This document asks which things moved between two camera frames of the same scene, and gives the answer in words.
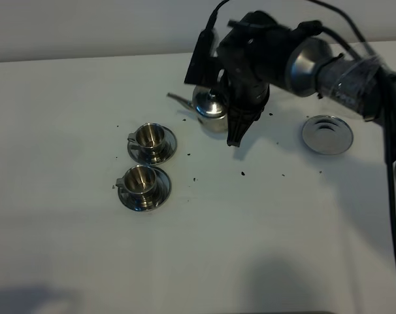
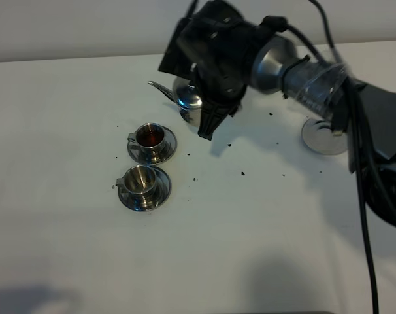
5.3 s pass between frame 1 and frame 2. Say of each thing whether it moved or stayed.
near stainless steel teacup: stayed
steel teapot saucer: stayed
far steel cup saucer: stayed
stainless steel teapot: moved
